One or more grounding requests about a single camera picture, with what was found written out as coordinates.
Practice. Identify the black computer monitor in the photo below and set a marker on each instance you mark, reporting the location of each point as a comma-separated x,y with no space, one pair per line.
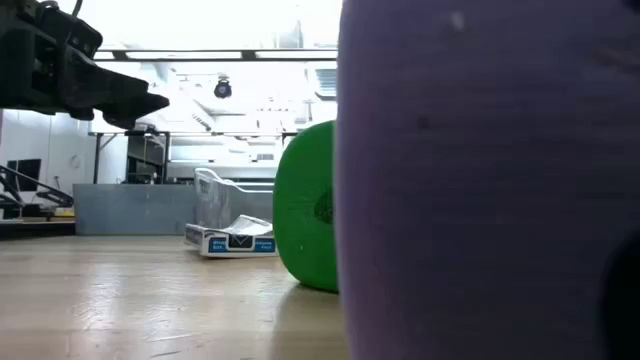
25,175

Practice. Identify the clear plastic bin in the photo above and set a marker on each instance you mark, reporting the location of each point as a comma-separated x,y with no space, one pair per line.
215,200

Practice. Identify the green foam die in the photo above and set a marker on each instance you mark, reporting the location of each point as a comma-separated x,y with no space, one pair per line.
305,210

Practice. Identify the black background equipment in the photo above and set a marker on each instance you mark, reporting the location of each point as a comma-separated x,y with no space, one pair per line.
50,196

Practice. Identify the black aluminium table frame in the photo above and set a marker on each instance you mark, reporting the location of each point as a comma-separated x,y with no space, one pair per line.
35,230

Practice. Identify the metal overhead rail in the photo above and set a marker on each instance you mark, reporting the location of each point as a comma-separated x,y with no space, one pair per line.
248,54

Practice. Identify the white card box blue labels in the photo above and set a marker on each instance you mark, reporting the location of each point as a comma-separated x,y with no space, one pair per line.
235,244

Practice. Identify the purple foam die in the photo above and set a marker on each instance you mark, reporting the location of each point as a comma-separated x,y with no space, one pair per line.
475,200

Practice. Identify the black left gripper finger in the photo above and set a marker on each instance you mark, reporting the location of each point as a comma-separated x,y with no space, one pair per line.
135,110
95,77

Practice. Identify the round black hanging camera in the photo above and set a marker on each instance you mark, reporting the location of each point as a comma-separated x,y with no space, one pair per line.
222,89

